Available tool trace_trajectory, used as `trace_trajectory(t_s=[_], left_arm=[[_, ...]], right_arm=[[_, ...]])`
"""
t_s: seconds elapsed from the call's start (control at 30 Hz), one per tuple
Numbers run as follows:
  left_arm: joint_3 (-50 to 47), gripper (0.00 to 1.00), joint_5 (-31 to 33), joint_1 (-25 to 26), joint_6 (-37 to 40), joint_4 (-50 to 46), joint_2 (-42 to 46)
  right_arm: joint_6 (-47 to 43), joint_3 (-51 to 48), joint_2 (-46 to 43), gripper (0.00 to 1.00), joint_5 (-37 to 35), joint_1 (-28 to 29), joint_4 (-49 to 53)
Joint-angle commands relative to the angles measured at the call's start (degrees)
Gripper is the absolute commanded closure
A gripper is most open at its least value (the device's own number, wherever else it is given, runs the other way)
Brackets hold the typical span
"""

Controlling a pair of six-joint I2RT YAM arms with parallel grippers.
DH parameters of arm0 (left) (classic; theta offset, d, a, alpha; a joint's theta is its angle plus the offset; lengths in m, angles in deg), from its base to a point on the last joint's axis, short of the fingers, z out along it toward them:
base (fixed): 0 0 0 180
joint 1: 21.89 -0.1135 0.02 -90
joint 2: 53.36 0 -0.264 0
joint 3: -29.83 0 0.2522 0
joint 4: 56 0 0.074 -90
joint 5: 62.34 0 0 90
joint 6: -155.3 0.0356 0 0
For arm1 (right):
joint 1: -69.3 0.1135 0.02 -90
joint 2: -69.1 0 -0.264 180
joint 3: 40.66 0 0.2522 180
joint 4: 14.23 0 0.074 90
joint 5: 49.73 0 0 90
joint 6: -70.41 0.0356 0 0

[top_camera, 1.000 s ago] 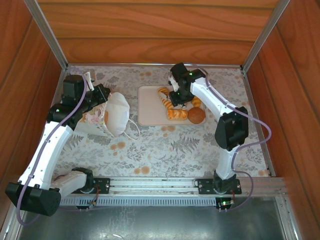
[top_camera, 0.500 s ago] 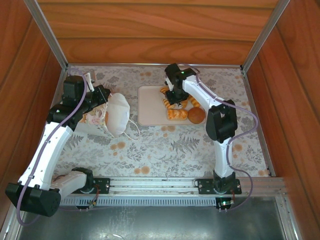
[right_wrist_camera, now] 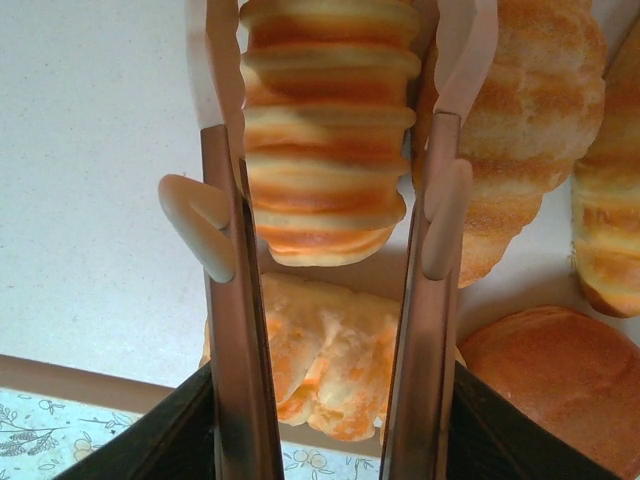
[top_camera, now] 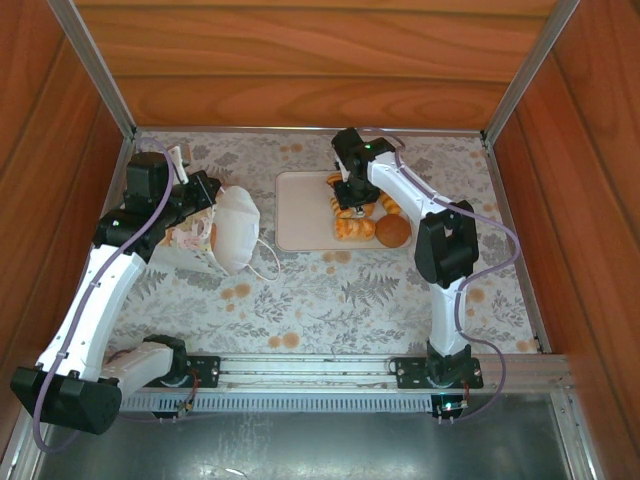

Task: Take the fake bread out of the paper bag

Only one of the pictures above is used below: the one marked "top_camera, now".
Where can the fake golden croissant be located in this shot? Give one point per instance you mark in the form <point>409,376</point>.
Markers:
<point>345,214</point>
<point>390,204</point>

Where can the fake braided glazed bread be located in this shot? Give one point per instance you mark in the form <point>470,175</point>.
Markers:
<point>355,230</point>

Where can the pastel print paper bag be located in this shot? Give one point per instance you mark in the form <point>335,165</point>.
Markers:
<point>237,225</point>

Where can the fake round brown bun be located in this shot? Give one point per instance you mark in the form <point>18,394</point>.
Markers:
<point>393,231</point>

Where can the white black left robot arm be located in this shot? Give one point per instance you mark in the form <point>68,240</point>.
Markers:
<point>95,310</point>

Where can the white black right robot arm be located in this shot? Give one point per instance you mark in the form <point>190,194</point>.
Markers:
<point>395,185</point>

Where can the beige plastic tray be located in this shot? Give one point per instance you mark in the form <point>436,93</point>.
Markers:
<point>300,215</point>

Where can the floral print table cover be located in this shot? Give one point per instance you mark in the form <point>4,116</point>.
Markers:
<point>310,300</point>

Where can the shiny metal sheet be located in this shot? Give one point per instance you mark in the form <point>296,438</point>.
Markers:
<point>350,450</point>

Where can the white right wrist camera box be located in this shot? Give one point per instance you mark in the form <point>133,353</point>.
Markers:
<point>342,170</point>

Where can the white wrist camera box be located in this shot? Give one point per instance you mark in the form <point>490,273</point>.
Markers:
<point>177,162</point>
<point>342,170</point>

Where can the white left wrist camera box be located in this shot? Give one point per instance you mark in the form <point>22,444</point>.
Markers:
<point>177,162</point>

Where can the aluminium table back rail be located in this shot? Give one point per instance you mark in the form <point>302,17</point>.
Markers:
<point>300,131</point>

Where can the aluminium frame post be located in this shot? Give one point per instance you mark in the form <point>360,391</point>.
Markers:
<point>90,60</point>
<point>17,450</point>
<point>570,435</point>
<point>535,55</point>

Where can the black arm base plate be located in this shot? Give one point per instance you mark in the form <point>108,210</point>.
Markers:
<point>205,372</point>
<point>410,372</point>

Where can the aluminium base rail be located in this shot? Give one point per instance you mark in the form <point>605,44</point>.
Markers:
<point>300,367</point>

